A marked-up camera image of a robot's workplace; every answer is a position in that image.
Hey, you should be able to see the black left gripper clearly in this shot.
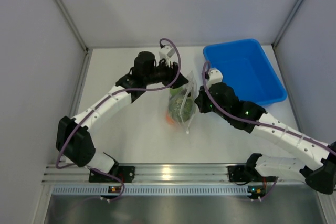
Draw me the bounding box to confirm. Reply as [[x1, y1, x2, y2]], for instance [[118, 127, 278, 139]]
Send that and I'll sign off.
[[144, 58, 188, 89]]

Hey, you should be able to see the green netted toy melon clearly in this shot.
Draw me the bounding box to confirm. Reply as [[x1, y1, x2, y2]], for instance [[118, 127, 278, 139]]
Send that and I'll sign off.
[[168, 95, 195, 123]]

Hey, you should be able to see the clear polka dot zip bag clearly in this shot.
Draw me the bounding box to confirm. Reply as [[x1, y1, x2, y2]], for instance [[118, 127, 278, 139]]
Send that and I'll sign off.
[[166, 71, 197, 134]]

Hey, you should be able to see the orange toy fruit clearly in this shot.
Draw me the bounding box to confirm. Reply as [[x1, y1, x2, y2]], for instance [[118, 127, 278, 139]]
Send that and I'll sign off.
[[165, 113, 174, 125]]

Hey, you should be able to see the lime green toy fruit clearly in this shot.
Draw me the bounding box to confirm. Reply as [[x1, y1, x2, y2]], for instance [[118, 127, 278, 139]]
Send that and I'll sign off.
[[169, 87, 184, 97]]

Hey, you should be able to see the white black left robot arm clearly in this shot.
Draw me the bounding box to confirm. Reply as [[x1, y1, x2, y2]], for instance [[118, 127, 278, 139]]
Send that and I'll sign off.
[[56, 46, 188, 182]]

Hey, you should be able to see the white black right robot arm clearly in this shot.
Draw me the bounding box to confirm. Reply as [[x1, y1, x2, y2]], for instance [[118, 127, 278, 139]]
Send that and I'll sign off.
[[195, 82, 335, 195]]

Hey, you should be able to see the blue plastic bin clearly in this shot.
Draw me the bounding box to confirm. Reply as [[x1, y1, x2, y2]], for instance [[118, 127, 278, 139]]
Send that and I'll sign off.
[[203, 39, 287, 106]]

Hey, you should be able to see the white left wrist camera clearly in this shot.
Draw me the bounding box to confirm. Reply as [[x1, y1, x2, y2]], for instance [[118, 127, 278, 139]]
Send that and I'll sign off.
[[159, 45, 175, 66]]

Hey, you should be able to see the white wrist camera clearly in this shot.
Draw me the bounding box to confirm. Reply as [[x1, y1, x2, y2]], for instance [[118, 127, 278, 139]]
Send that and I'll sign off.
[[159, 45, 175, 66], [205, 68, 223, 88]]

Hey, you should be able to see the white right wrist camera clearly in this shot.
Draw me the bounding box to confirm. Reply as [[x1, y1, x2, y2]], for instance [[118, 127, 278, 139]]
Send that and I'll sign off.
[[205, 68, 223, 88]]

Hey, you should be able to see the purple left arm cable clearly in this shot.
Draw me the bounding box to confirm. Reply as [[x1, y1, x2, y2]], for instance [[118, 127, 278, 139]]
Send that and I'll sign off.
[[55, 38, 182, 204]]

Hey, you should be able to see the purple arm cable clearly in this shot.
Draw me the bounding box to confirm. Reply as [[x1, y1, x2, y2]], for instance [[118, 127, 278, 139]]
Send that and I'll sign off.
[[55, 38, 182, 204], [202, 61, 336, 201]]

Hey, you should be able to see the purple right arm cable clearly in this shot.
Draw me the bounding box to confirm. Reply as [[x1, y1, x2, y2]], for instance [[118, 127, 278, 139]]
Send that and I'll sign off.
[[202, 61, 336, 201]]

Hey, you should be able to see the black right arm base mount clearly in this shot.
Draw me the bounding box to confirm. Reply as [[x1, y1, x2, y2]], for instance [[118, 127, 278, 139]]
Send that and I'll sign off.
[[227, 165, 276, 184]]

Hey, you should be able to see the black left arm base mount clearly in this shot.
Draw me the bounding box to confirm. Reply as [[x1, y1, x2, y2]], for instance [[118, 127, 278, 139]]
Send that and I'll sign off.
[[88, 165, 135, 183]]

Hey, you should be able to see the aluminium frame rail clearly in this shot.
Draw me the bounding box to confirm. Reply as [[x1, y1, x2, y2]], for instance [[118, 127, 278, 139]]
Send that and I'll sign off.
[[41, 163, 328, 183]]

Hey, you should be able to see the left vertical frame post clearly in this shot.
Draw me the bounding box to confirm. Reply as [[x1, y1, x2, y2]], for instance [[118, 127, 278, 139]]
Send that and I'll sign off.
[[54, 0, 89, 52]]

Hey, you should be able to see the vertical frame post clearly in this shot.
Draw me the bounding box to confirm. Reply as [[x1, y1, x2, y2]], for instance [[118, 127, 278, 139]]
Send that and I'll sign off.
[[54, 0, 89, 52], [271, 0, 305, 49]]

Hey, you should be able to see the white slotted cable duct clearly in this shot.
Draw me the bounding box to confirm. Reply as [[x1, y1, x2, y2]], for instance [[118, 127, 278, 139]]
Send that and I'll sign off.
[[52, 185, 254, 196]]

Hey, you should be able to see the right vertical frame post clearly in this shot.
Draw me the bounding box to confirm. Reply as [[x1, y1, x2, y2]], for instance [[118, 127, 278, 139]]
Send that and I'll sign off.
[[271, 0, 305, 49]]

